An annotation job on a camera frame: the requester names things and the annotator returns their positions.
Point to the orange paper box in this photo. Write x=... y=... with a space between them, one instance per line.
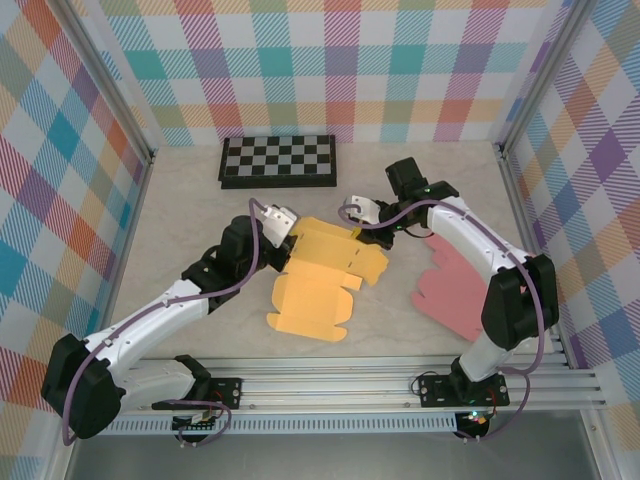
x=310 y=295

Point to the pink paper box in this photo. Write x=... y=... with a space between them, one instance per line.
x=445 y=285

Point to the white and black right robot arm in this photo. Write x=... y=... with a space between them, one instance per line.
x=470 y=235

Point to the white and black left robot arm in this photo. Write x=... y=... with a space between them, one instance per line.
x=150 y=312

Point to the black and silver chessboard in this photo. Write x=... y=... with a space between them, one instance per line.
x=277 y=160

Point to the small circuit board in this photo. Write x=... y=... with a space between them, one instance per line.
x=477 y=419
x=197 y=421

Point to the aluminium side rail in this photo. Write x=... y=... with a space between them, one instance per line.
x=530 y=240

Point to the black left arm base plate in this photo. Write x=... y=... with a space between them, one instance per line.
x=227 y=392

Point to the long aluminium base rail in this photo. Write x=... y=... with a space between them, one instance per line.
x=325 y=385

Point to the aluminium corner post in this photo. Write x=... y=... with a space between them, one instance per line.
x=540 y=80
x=107 y=85

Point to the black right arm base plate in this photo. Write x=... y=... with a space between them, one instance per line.
x=435 y=390

